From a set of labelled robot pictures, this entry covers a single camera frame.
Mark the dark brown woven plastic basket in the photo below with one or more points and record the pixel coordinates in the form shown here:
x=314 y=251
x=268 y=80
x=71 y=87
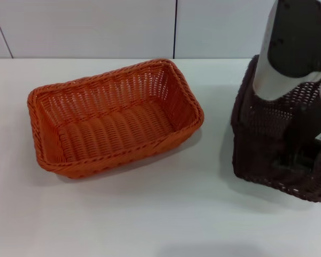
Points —
x=259 y=139

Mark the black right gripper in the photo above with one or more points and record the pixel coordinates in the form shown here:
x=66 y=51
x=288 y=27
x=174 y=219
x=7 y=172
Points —
x=297 y=159

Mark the orange woven plastic basket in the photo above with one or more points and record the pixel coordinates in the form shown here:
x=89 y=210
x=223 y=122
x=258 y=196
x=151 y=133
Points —
x=117 y=125

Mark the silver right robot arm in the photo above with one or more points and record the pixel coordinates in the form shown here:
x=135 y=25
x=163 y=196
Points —
x=286 y=40

